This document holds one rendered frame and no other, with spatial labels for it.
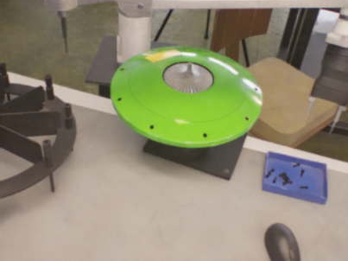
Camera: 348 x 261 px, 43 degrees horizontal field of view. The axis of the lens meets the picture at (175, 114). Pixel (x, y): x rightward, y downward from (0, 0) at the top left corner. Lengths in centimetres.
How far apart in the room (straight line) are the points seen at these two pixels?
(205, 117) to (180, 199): 18
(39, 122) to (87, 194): 18
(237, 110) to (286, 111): 77
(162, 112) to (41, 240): 32
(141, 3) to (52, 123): 39
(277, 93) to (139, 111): 93
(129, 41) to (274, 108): 62
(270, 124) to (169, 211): 75
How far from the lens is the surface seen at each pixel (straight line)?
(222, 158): 98
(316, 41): 277
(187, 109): 83
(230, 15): 167
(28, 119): 93
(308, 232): 92
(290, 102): 167
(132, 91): 88
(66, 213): 89
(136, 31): 125
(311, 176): 101
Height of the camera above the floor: 163
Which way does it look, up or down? 42 degrees down
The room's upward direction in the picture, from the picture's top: 6 degrees clockwise
